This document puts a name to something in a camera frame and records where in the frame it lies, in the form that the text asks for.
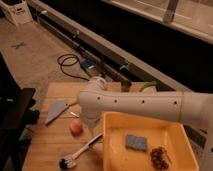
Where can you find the white dish brush black bristles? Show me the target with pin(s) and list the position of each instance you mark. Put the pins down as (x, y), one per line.
(69, 161)

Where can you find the black stand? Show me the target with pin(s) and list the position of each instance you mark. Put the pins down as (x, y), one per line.
(15, 115)

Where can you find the orange peach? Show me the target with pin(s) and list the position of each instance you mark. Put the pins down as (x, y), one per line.
(76, 127)

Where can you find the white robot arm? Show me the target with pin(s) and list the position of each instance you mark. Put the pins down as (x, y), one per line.
(189, 108)

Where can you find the blue power box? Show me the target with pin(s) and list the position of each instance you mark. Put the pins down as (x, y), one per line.
(89, 67)

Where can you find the spatula with yellow handle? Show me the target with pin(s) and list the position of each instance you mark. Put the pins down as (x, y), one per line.
(57, 108)

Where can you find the white cardboard box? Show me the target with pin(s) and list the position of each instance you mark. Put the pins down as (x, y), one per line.
(18, 13)

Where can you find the blue sponge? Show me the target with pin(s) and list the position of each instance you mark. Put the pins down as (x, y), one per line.
(136, 142)

